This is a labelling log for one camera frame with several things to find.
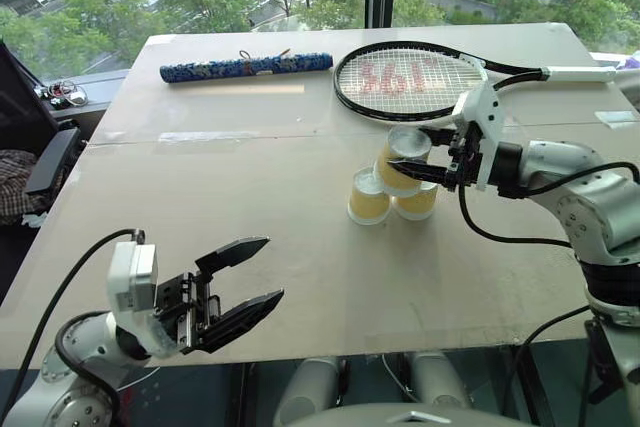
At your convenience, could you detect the plaid cloth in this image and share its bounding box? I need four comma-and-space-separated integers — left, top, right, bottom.
0, 148, 50, 227

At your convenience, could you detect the black cable under arm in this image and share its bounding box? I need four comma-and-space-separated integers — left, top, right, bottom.
506, 303, 594, 427

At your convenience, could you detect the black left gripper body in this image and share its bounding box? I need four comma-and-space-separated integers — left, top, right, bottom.
152, 270, 224, 354

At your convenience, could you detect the black and white tennis racket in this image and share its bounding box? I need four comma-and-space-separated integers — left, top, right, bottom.
331, 40, 618, 124

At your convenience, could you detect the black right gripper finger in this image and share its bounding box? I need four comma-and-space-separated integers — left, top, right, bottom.
418, 126, 459, 146
386, 158, 454, 186

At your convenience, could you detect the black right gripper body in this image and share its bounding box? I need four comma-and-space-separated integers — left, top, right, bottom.
445, 124, 484, 194

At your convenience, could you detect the yellow paper cup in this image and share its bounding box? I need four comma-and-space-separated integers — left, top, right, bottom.
346, 169, 392, 226
376, 126, 434, 192
391, 181, 439, 223

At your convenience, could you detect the silver robot leg cylinder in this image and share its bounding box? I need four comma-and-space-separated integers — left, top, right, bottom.
271, 356, 347, 427
409, 350, 474, 412

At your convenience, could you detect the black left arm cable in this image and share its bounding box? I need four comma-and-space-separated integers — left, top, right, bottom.
0, 228, 148, 427

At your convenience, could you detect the small clutter on windowsill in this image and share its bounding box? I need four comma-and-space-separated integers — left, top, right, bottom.
34, 80, 89, 110

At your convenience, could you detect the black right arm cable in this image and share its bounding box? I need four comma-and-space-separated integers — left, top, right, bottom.
456, 161, 640, 249

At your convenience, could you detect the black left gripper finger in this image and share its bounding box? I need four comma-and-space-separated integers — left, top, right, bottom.
191, 288, 286, 355
194, 235, 272, 285

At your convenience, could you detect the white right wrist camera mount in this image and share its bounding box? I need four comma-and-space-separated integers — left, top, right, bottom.
451, 82, 504, 194

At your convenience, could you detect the blue patterned rolled mat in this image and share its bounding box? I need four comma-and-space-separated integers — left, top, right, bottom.
159, 49, 334, 86

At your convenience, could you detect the black office chair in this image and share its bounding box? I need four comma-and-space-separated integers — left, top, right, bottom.
0, 38, 82, 209

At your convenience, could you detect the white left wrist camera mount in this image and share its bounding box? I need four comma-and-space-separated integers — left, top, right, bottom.
106, 241, 180, 360

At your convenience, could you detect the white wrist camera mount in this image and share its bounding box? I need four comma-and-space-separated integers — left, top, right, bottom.
451, 82, 504, 194
106, 241, 180, 360

